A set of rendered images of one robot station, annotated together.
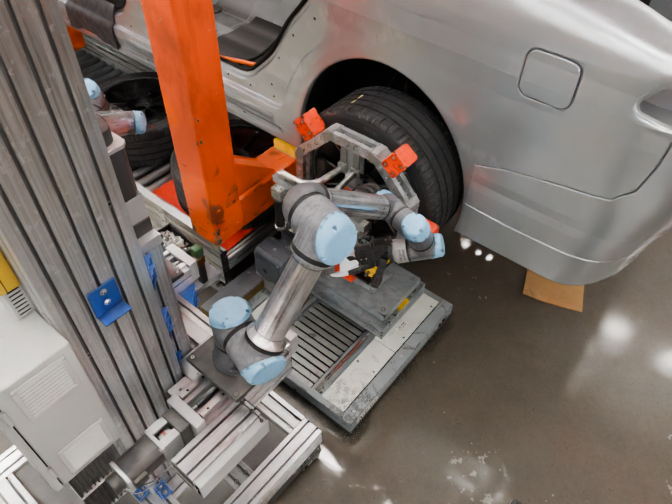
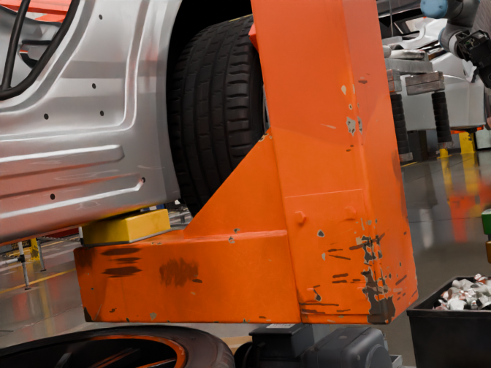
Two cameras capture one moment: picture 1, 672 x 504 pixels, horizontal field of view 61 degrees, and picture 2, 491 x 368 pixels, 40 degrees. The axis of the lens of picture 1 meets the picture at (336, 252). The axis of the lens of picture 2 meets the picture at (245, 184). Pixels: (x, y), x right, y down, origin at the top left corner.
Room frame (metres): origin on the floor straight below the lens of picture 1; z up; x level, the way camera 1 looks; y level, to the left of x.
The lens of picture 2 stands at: (2.06, 1.67, 0.83)
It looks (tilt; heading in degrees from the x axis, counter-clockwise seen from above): 3 degrees down; 265
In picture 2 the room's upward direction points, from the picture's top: 9 degrees counter-clockwise
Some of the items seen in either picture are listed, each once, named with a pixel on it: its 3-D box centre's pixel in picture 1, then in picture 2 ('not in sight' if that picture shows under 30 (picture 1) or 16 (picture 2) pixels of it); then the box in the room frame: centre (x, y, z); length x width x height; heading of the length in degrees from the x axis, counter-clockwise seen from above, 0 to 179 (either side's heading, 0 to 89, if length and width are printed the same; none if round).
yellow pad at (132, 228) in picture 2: (293, 142); (126, 227); (2.20, 0.22, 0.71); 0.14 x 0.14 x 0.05; 52
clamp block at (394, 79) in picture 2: (283, 188); (378, 83); (1.61, 0.20, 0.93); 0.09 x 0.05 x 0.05; 142
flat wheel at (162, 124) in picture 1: (143, 117); not in sight; (2.83, 1.15, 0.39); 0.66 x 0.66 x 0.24
